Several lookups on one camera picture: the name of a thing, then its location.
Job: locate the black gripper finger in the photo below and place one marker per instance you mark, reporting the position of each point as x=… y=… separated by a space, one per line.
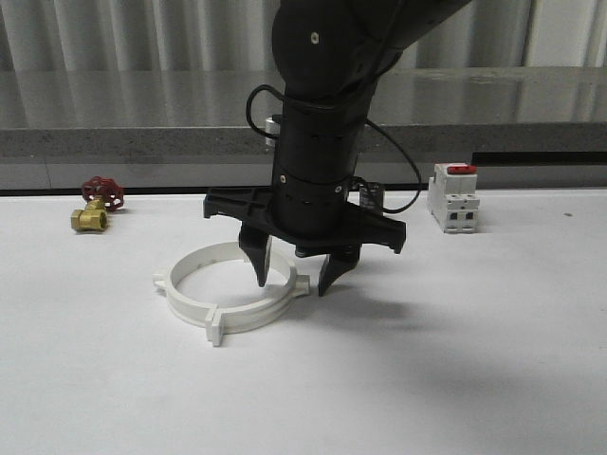
x=338 y=262
x=256 y=244

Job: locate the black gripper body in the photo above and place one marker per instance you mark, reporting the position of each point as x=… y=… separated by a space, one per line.
x=309 y=216

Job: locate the white half-ring pipe clamp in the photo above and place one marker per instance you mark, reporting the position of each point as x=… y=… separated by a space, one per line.
x=262 y=312
x=212 y=288

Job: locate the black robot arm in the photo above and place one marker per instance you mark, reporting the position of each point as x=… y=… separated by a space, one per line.
x=331 y=55

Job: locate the black cylindrical capacitor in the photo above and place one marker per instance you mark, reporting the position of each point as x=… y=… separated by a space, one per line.
x=371 y=196

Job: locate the brass valve red handwheel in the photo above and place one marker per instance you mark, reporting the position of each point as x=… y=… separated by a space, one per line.
x=101 y=195

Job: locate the grey stone counter ledge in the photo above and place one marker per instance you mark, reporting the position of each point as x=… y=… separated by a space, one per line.
x=496 y=116

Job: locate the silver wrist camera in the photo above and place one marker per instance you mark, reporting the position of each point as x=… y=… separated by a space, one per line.
x=272 y=128

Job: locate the white circuit breaker red switch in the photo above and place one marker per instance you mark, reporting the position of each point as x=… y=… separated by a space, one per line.
x=451 y=197

